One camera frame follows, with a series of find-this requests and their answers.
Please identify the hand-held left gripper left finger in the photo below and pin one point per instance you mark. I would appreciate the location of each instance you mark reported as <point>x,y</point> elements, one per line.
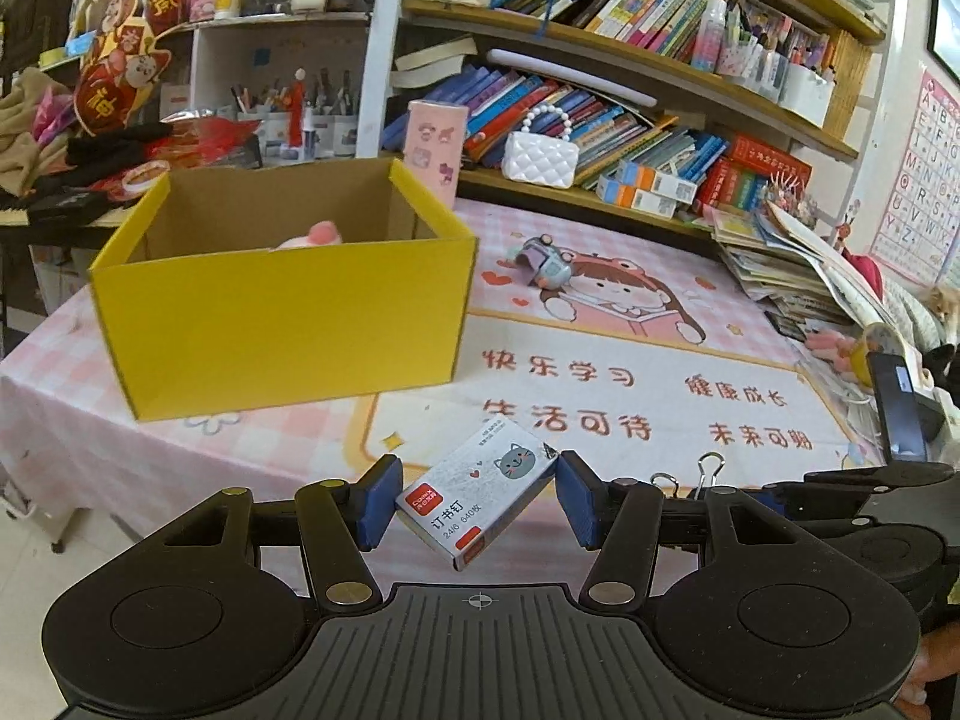
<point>381,502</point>

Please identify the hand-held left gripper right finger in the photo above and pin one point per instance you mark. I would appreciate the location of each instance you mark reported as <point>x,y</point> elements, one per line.
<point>579,501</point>

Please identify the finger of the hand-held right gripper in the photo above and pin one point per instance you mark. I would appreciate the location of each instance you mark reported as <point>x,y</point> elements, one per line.
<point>877,475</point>
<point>814,500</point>

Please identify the beige cloth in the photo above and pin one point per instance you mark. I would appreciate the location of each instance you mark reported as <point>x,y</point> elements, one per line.
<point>30,135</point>

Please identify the red hanging ornament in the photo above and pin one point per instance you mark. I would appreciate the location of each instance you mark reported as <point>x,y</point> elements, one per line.
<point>298,105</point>

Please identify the dark folded cloth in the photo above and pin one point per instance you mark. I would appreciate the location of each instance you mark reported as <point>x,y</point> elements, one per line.
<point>112,150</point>

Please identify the black framed screen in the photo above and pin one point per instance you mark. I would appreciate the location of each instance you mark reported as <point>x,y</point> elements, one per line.
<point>946,30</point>

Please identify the pink plush pig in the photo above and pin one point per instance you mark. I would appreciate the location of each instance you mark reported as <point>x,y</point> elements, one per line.
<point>322,234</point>

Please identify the black cloth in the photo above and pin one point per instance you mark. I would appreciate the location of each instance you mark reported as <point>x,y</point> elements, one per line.
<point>946,367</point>

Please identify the yellow cardboard box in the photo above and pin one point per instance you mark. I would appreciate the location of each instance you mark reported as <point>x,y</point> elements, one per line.
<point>285,330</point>

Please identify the red paper figure decoration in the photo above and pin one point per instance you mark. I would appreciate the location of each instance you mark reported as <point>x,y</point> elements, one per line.
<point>112,90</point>

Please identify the patterned tape roll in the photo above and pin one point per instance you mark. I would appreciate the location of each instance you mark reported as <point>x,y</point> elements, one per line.
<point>144,181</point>

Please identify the person's right hand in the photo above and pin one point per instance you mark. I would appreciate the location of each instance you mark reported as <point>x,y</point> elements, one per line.
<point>941,664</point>

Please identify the smartphone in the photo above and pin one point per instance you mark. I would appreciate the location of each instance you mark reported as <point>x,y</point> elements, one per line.
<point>896,405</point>

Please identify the small staple box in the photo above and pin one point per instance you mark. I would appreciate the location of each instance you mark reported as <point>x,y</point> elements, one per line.
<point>472,495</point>

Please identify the white paper roll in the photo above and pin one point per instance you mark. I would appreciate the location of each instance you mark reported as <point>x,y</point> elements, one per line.
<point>570,76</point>

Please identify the white organizer with pens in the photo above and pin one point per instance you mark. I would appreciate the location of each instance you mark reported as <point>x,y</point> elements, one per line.
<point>802,94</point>

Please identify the wooden bookshelf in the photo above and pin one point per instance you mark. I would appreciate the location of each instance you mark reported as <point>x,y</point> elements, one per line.
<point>600,37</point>

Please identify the magenta cloth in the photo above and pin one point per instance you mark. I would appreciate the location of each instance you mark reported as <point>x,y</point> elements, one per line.
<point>862,270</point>

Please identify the orange and blue box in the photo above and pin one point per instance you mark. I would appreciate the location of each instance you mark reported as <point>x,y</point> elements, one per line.
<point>637,196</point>
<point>660,180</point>

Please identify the small pink plush toy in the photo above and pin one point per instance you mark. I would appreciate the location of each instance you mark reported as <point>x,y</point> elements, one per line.
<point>832,349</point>

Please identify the white shelf unit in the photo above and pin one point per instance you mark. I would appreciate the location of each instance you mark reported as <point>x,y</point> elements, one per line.
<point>217,60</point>

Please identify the lying thick books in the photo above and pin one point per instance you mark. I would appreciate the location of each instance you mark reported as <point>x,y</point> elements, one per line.
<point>435,64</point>

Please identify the pink sticker pen holder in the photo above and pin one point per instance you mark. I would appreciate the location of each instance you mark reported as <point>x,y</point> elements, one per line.
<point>439,136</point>

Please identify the fluffy tan toy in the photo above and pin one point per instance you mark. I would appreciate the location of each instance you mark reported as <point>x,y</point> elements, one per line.
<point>945,304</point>

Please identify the grey pen holders with pens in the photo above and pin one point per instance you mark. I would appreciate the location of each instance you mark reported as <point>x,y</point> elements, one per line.
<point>330,127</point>

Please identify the white quilted handbag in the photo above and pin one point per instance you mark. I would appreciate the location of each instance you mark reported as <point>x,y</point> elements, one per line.
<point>540,161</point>

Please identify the red boxed book set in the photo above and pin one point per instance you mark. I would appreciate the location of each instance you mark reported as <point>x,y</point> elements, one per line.
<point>750,176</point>

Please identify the row of colourful books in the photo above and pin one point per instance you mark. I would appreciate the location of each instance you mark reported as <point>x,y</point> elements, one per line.
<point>540,112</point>

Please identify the wall chart poster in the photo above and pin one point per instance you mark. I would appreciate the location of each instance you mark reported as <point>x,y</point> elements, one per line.
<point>922,180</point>

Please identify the red foil wrapping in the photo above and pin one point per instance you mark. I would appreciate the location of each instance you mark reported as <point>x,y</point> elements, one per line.
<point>217,135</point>

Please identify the black binder clip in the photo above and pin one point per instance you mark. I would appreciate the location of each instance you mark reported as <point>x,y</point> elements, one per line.
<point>709,483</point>

